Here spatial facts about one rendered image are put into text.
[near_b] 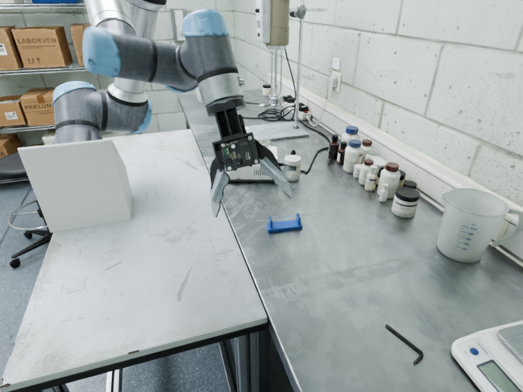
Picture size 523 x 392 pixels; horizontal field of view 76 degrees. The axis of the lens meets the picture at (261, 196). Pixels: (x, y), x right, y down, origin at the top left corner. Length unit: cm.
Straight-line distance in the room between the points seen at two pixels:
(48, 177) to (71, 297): 33
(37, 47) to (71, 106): 216
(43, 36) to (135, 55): 258
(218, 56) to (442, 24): 78
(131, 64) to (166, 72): 6
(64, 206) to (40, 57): 230
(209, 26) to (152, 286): 55
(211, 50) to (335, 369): 59
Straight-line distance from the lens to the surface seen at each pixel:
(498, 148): 109
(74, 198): 104
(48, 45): 323
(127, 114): 113
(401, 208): 107
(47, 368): 77
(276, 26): 152
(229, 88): 60
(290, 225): 96
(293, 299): 77
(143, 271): 88
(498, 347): 78
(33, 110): 331
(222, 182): 64
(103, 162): 98
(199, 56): 62
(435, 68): 123
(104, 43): 65
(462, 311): 86
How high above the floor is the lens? 147
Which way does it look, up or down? 31 degrees down
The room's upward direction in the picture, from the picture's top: straight up
